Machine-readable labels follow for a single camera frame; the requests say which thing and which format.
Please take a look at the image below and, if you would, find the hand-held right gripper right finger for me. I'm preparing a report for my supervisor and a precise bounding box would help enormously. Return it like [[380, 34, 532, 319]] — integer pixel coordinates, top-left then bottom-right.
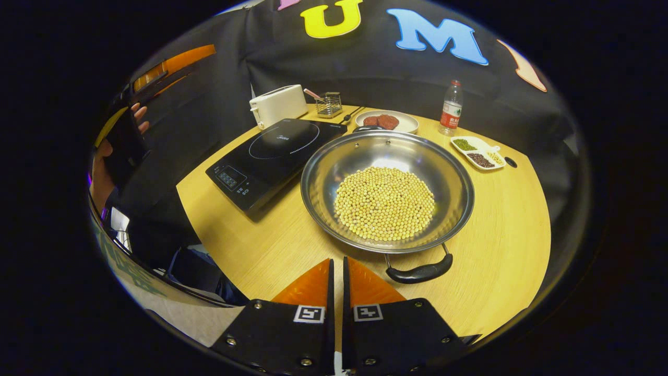
[[342, 256, 470, 376]]

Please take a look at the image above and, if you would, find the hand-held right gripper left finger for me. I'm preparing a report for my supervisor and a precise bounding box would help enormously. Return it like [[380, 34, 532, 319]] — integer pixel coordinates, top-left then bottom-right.
[[211, 258, 335, 376]]

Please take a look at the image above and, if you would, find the black induction cooktop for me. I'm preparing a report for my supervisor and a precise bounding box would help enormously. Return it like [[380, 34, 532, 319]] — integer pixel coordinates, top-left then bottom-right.
[[206, 119, 348, 212]]

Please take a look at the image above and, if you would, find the steel pot with black handles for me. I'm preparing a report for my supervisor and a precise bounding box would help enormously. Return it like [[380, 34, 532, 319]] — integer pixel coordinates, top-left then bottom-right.
[[301, 125, 475, 285]]

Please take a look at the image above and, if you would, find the pile of soybeans in pot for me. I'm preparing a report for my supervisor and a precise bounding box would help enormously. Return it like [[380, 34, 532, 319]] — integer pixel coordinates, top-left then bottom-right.
[[333, 166, 436, 242]]

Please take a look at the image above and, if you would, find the white toaster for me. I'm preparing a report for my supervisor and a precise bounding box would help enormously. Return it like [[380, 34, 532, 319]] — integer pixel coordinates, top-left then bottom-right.
[[249, 85, 308, 130]]

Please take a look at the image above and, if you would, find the black backdrop cloth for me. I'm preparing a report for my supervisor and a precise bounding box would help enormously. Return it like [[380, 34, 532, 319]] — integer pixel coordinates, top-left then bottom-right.
[[91, 0, 580, 251]]

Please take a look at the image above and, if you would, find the white round plate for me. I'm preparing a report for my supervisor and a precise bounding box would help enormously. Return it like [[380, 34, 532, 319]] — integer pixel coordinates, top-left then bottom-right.
[[355, 110, 419, 134]]

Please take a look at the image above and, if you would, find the white divided dish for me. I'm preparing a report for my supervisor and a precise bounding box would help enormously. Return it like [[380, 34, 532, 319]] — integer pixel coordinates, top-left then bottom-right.
[[450, 136, 507, 171]]

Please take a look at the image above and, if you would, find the clear bottle with red label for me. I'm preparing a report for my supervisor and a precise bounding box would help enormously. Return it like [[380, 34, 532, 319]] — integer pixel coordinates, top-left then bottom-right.
[[439, 79, 463, 136]]

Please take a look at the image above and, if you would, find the small wire basket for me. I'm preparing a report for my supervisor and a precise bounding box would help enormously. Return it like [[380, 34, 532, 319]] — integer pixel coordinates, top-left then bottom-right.
[[315, 92, 343, 119]]

